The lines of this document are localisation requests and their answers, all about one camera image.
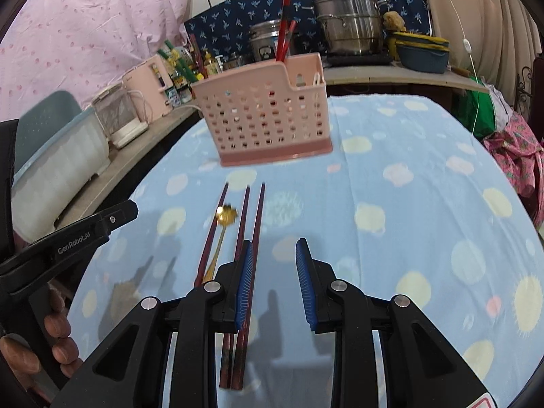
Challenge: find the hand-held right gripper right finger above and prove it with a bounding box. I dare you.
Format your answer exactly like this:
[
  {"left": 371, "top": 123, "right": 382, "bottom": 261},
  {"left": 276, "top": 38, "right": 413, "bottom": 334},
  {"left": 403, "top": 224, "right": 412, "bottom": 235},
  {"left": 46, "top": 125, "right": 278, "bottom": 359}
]
[{"left": 295, "top": 238, "right": 499, "bottom": 408}]

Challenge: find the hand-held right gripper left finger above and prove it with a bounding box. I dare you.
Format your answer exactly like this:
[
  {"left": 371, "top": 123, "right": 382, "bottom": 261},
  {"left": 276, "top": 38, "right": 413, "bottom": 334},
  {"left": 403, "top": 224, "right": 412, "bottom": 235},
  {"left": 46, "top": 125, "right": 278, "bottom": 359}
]
[{"left": 51, "top": 240, "right": 256, "bottom": 408}]

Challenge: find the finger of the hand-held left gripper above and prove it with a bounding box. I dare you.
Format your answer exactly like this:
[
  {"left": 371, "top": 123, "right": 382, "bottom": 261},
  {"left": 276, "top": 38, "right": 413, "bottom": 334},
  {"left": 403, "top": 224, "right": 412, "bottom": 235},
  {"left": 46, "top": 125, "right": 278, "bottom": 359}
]
[{"left": 101, "top": 198, "right": 140, "bottom": 239}]

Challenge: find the dark red chopstick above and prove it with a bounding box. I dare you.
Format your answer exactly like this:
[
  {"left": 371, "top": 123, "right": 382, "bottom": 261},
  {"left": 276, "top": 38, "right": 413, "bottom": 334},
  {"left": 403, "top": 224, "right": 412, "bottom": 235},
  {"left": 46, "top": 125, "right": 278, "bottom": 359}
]
[
  {"left": 193, "top": 182, "right": 231, "bottom": 288},
  {"left": 218, "top": 185, "right": 251, "bottom": 390},
  {"left": 189, "top": 33, "right": 205, "bottom": 80},
  {"left": 231, "top": 183, "right": 267, "bottom": 392}
]

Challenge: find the gold flower spoon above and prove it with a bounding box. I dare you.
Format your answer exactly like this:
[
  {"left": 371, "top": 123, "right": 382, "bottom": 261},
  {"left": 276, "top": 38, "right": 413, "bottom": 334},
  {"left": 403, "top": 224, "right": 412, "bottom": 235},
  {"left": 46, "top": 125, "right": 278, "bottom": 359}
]
[{"left": 202, "top": 204, "right": 239, "bottom": 285}]

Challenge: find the pink perforated utensil basket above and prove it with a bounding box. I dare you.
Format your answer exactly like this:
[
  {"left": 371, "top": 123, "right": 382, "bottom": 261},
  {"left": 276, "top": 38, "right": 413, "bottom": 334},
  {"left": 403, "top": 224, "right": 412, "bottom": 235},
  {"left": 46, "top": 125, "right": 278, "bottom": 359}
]
[{"left": 191, "top": 52, "right": 335, "bottom": 168}]

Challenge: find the bright red chopstick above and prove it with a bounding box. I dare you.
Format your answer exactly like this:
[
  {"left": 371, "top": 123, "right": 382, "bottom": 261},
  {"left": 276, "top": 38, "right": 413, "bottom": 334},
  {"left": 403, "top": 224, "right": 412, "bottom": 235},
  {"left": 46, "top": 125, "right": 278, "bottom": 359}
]
[
  {"left": 275, "top": 0, "right": 293, "bottom": 63},
  {"left": 280, "top": 19, "right": 298, "bottom": 63}
]

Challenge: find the person's left hand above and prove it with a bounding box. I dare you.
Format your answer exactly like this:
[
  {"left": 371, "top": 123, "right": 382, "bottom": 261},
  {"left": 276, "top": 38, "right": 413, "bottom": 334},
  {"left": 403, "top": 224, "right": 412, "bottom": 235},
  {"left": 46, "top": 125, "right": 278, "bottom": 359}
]
[{"left": 0, "top": 289, "right": 84, "bottom": 392}]

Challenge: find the white and blue dish drainer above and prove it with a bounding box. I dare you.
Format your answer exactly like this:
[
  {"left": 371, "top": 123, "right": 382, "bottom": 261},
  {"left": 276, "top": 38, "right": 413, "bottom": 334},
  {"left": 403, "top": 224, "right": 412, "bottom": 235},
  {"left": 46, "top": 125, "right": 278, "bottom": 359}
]
[{"left": 11, "top": 91, "right": 112, "bottom": 241}]

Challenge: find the glass kettle with white base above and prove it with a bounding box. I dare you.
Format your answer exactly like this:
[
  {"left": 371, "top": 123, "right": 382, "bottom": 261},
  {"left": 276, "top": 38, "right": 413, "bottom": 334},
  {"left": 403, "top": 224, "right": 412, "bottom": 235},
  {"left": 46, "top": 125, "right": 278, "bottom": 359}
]
[{"left": 91, "top": 82, "right": 150, "bottom": 150}]

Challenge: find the pink kitchen appliance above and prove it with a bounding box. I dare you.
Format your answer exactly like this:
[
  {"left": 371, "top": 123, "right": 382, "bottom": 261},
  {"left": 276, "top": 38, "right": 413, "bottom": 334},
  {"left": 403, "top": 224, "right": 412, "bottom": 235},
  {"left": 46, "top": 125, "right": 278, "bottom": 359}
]
[{"left": 123, "top": 55, "right": 180, "bottom": 122}]

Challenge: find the light blue dotted tablecloth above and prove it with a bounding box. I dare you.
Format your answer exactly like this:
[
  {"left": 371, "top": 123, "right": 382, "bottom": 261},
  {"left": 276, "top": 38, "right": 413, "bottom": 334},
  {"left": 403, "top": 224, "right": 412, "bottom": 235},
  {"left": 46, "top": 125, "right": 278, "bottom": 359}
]
[{"left": 68, "top": 93, "right": 544, "bottom": 408}]

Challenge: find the small seasoning bottle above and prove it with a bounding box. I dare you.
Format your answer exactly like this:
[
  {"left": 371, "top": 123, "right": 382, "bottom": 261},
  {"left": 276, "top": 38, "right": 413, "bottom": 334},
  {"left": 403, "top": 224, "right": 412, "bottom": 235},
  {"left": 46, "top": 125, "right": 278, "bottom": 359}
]
[{"left": 168, "top": 74, "right": 194, "bottom": 107}]

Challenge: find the yellow label bottle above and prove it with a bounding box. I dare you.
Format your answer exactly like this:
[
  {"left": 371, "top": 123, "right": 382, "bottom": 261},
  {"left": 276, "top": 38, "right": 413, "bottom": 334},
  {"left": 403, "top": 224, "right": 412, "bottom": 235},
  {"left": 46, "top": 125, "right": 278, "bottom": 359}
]
[{"left": 203, "top": 49, "right": 221, "bottom": 79}]

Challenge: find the pink dotted cloth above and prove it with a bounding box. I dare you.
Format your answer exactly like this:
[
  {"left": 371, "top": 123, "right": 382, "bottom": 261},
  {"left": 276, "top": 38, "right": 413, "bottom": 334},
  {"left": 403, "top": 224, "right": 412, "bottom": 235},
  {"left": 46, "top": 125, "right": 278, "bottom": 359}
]
[{"left": 0, "top": 0, "right": 201, "bottom": 112}]

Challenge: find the silver rice cooker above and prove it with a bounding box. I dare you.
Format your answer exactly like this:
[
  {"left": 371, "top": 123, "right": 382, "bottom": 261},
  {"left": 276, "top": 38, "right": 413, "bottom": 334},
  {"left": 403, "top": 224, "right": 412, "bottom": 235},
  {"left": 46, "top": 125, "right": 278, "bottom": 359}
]
[{"left": 248, "top": 19, "right": 299, "bottom": 63}]

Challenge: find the navy floral cloth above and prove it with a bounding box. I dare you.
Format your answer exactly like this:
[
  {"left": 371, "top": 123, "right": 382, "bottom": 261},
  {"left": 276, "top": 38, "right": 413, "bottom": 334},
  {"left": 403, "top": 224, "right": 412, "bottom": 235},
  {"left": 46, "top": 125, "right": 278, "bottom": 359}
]
[{"left": 184, "top": 0, "right": 435, "bottom": 58}]

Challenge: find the black induction cooktop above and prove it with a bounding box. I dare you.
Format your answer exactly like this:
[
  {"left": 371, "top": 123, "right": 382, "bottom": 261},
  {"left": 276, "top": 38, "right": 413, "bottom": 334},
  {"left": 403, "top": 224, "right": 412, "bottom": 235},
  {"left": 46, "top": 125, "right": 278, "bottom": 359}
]
[{"left": 325, "top": 53, "right": 396, "bottom": 68}]

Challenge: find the green bag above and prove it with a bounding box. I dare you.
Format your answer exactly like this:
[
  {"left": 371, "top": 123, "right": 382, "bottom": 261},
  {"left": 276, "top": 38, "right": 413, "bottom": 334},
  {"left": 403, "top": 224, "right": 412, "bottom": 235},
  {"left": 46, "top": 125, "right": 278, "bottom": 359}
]
[{"left": 456, "top": 76, "right": 496, "bottom": 137}]

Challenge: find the blue basin with yellow rim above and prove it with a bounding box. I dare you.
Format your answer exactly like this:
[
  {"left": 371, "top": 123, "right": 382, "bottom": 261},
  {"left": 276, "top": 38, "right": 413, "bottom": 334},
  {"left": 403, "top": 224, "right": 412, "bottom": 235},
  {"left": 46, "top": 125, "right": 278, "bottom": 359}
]
[{"left": 393, "top": 31, "right": 451, "bottom": 73}]

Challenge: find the pink floral cloth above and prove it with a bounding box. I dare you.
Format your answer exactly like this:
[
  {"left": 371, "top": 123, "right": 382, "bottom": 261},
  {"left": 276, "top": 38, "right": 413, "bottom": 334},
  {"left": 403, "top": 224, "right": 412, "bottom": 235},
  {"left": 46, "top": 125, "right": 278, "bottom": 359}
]
[{"left": 484, "top": 110, "right": 544, "bottom": 218}]

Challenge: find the stainless steel steamer pot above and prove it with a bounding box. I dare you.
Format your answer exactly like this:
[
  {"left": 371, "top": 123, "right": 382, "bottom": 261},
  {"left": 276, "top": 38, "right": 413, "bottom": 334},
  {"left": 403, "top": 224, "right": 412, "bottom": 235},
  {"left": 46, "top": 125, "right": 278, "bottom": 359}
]
[{"left": 312, "top": 0, "right": 390, "bottom": 56}]

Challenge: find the brown sponge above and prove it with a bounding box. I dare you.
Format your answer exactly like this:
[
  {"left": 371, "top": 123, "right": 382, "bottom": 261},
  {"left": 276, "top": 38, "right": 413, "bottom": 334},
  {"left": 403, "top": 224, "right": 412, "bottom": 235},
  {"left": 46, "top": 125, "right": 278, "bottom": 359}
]
[{"left": 383, "top": 11, "right": 405, "bottom": 33}]

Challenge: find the dark metal chair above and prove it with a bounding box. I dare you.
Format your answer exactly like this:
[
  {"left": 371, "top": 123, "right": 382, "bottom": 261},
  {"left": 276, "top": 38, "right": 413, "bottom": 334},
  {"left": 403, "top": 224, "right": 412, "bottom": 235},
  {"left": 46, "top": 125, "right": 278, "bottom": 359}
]
[{"left": 516, "top": 57, "right": 544, "bottom": 116}]

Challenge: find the beige curtain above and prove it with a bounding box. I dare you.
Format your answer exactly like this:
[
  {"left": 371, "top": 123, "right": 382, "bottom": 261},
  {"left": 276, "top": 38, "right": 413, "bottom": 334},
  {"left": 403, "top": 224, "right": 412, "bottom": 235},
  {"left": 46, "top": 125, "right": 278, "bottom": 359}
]
[{"left": 414, "top": 0, "right": 544, "bottom": 95}]

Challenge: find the white cable with switch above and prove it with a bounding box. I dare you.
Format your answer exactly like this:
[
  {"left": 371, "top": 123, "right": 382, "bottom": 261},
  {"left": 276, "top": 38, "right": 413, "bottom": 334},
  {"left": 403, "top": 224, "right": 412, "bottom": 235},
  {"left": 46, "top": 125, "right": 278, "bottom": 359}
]
[{"left": 438, "top": 0, "right": 483, "bottom": 137}]

